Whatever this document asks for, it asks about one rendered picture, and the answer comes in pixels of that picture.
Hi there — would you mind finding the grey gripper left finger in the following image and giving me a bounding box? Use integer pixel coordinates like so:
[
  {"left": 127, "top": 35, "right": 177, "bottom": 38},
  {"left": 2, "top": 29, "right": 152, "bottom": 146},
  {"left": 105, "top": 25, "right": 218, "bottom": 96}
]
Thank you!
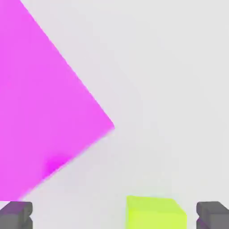
[{"left": 0, "top": 201, "right": 34, "bottom": 229}]

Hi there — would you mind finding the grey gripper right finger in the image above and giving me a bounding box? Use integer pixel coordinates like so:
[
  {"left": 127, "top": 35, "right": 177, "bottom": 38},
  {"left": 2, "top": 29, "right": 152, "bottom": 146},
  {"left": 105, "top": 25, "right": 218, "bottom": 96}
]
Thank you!
[{"left": 196, "top": 201, "right": 229, "bottom": 229}]

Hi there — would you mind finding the small yellow-green cube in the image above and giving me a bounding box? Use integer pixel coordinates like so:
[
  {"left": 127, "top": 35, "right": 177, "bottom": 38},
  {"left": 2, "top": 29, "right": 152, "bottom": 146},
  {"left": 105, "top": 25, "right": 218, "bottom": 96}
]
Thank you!
[{"left": 125, "top": 195, "right": 188, "bottom": 229}]

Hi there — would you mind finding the large magenta box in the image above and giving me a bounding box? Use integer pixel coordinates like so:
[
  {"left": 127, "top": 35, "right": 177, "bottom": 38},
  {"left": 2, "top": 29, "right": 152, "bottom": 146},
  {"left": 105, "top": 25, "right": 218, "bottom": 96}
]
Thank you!
[{"left": 0, "top": 0, "right": 115, "bottom": 202}]

